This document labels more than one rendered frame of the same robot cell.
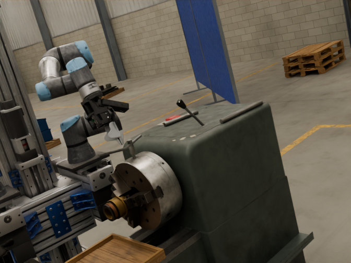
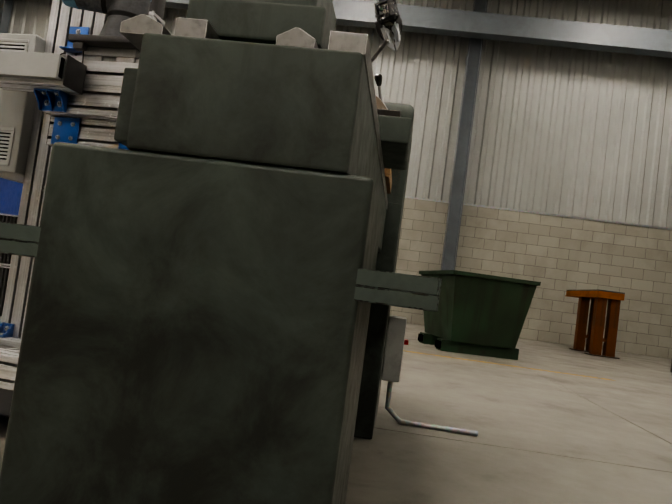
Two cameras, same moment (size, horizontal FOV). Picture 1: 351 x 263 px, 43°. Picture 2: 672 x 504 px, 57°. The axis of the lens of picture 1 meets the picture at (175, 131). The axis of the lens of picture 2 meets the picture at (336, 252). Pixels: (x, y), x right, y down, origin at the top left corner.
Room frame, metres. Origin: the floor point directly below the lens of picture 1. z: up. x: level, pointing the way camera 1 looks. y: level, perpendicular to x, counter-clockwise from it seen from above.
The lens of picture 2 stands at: (0.22, 1.72, 0.54)
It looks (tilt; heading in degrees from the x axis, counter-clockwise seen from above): 3 degrees up; 316
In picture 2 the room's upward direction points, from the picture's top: 8 degrees clockwise
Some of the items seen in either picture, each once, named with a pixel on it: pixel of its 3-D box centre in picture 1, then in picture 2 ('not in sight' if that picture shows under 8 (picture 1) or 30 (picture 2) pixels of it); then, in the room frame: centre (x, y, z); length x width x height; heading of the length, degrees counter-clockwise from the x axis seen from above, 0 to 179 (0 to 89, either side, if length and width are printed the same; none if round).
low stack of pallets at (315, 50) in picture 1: (314, 58); not in sight; (9.28, -3.23, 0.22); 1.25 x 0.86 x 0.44; 134
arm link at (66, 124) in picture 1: (73, 129); not in sight; (2.34, 0.52, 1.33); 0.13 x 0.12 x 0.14; 99
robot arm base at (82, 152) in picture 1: (79, 150); not in sight; (2.34, 0.53, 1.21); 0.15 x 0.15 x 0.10
